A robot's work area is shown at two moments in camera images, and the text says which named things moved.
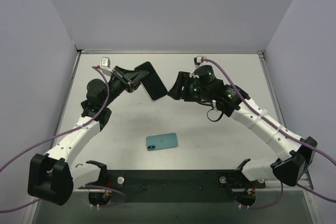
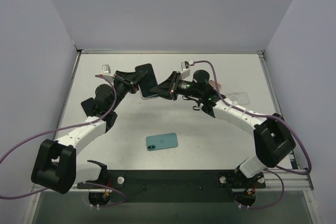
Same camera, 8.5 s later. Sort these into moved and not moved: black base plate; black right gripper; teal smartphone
Moved: black right gripper
Not moved: black base plate; teal smartphone
